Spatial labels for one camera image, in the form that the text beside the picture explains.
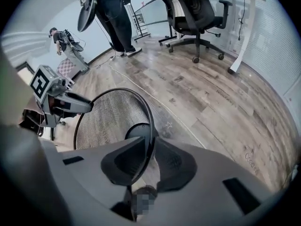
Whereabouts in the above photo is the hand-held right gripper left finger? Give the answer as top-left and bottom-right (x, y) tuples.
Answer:
(100, 137), (149, 187)

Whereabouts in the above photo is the black-framed whiteboard on stand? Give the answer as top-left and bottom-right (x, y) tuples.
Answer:
(133, 0), (176, 43)

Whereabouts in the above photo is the black floor cable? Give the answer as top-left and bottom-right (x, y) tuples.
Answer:
(91, 57), (111, 71)

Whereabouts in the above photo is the black metal mesh cup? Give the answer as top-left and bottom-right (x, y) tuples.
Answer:
(73, 88), (156, 186)

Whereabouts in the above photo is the white floor cable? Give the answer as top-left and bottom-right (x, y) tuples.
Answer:
(109, 61), (208, 148)

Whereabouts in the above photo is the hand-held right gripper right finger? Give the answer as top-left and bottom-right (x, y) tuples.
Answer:
(154, 137), (197, 193)

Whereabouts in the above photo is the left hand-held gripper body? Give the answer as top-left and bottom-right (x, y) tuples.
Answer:
(30, 65), (94, 128)

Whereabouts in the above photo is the dark-framed window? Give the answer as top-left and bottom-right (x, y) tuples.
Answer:
(15, 62), (37, 82)

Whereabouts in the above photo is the white office desk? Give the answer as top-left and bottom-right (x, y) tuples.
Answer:
(227, 0), (269, 74)

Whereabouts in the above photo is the frosted glass partition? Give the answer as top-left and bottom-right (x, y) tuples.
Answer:
(204, 0), (300, 97)

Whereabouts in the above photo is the pink checkered table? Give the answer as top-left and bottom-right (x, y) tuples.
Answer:
(55, 57), (76, 87)

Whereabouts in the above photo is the black office chair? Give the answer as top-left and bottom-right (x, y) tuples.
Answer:
(158, 0), (229, 64)

